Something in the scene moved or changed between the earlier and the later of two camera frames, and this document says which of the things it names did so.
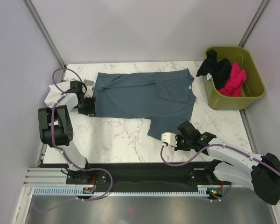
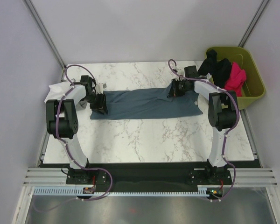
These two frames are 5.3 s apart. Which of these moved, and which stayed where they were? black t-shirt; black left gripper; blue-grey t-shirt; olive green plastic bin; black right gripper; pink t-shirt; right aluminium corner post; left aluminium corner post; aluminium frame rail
Moved: black left gripper; blue-grey t-shirt; black right gripper
Stayed: left aluminium corner post; black t-shirt; right aluminium corner post; olive green plastic bin; aluminium frame rail; pink t-shirt
